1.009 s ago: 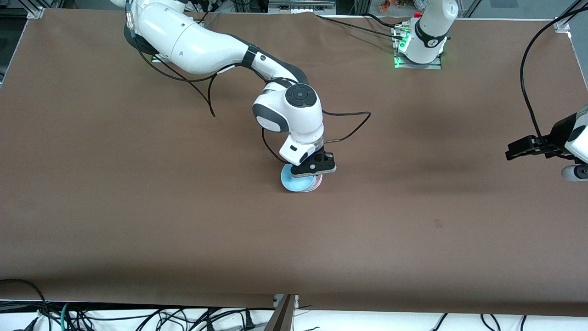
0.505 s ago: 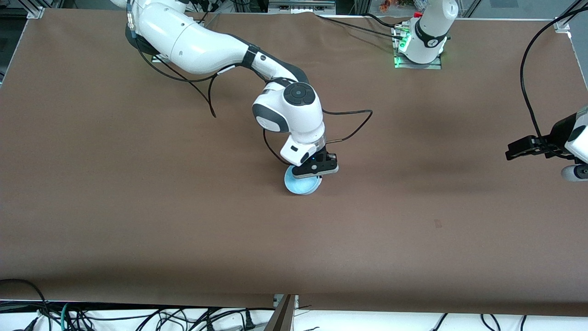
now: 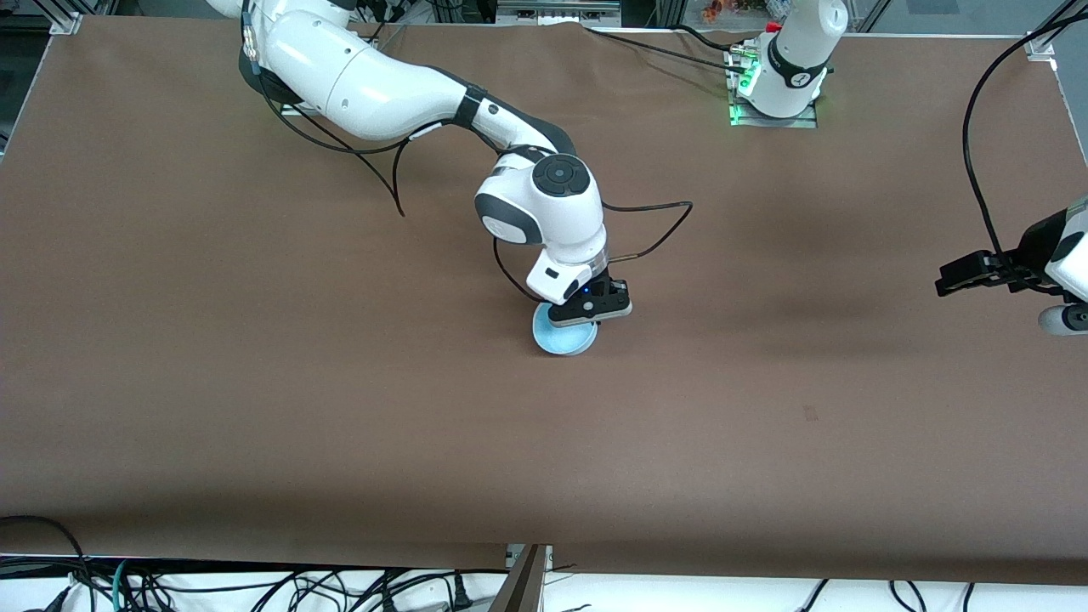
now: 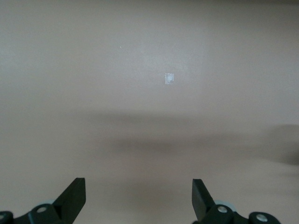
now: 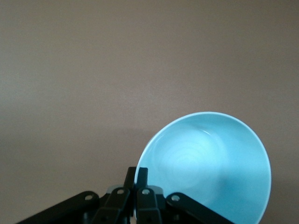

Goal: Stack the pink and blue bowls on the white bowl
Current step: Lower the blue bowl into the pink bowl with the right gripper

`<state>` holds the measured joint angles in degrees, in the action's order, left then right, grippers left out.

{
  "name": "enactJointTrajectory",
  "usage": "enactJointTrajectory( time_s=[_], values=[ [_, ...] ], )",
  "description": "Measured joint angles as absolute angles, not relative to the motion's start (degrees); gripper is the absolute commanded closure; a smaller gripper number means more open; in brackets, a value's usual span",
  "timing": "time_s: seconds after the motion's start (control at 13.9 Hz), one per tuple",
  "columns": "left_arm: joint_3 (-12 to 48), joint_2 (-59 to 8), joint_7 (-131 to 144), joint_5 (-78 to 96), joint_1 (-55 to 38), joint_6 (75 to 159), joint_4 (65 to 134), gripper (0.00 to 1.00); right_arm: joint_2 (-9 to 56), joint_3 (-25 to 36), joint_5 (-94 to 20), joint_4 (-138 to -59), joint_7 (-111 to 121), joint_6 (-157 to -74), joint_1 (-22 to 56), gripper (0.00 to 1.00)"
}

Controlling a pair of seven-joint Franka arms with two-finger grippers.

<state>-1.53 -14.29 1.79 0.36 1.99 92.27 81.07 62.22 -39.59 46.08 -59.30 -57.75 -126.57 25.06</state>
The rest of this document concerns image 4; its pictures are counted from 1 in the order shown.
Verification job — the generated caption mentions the clear tape piece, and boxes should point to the clear tape piece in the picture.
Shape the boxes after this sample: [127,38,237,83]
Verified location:
[164,72,175,85]

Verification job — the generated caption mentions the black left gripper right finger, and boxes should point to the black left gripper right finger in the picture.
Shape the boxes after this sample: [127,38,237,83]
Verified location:
[191,179,280,224]

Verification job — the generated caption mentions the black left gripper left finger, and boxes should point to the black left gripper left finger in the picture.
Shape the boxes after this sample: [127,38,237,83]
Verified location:
[0,177,86,224]

